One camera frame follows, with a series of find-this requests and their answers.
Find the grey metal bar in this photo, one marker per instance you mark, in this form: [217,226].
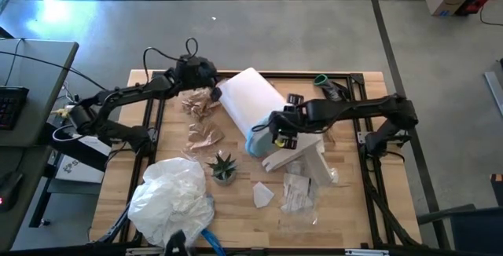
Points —
[496,91]

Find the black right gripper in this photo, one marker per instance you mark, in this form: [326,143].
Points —
[288,120]

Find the clear plastic bag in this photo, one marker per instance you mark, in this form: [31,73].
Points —
[310,218]

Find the dark office chair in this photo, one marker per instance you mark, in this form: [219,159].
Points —
[479,228]

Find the white printed paper slip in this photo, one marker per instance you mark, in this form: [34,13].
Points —
[294,193]

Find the succulent in patterned grey pot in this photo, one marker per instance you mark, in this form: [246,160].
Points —
[222,169]

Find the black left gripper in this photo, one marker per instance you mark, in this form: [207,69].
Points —
[194,71]

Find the black computer mouse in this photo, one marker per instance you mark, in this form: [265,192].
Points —
[9,191]

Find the black keyboard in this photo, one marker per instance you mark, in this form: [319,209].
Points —
[12,108]

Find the white printed box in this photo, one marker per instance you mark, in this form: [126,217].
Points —
[78,169]

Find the black glove with green cuff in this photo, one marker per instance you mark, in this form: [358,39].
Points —
[332,89]

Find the crumpled clear plastic wrap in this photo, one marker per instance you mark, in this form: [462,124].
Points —
[296,167]

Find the black aluminium table frame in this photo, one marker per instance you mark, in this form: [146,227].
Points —
[369,201]

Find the yellow plug adapter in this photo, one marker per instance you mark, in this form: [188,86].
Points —
[63,111]

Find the blue trash bag liner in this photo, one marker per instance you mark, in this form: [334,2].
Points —
[257,142]

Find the black equipment piece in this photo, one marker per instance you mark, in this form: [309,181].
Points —
[178,246]

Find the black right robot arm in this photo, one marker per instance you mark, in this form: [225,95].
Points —
[353,110]

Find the white triangular paper piece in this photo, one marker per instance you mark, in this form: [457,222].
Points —
[262,195]

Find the white plastic trash bin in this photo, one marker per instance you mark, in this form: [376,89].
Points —
[251,99]

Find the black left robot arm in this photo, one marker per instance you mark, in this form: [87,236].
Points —
[118,93]

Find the grey desk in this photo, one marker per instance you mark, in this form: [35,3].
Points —
[39,71]

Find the large white plastic bag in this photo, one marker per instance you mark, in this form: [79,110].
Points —
[169,201]

